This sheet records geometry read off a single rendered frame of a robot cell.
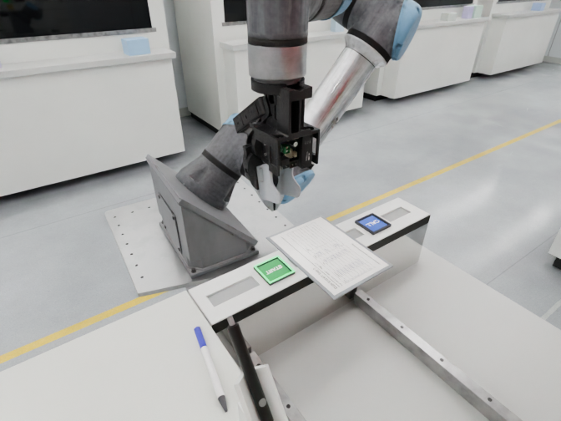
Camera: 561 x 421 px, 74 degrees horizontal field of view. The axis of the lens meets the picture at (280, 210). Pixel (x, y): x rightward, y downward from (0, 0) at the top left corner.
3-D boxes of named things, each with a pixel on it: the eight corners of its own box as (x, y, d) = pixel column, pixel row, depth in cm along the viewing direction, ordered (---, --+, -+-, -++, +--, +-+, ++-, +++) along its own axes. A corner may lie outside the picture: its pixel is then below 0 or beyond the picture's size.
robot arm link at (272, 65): (236, 41, 47) (288, 36, 51) (238, 78, 50) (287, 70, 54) (269, 49, 42) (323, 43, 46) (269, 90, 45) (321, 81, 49)
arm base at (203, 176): (171, 168, 99) (194, 139, 99) (214, 197, 108) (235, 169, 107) (182, 187, 87) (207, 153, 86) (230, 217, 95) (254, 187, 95)
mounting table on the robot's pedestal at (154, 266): (113, 246, 119) (103, 211, 112) (239, 206, 138) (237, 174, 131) (155, 348, 87) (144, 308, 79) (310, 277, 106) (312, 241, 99)
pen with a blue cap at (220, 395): (229, 407, 46) (199, 325, 56) (222, 410, 45) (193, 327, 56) (230, 412, 46) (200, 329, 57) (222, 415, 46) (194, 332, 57)
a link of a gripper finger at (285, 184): (290, 223, 58) (290, 169, 53) (269, 206, 62) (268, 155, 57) (305, 216, 60) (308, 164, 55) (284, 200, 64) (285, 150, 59)
